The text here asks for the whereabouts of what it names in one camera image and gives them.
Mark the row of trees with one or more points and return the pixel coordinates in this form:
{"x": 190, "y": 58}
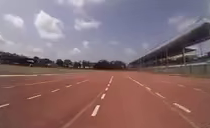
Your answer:
{"x": 86, "y": 64}

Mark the red running track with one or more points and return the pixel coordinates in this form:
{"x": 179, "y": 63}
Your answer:
{"x": 126, "y": 106}

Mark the roofed grandstand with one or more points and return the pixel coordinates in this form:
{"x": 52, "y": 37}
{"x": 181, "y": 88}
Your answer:
{"x": 179, "y": 50}

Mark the grass field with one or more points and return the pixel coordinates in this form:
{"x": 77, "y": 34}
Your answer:
{"x": 23, "y": 69}

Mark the pale kerb strip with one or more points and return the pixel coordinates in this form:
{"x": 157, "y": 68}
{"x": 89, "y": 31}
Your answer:
{"x": 16, "y": 75}

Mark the low long building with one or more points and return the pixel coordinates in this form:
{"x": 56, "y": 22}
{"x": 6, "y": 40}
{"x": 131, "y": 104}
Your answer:
{"x": 11, "y": 59}

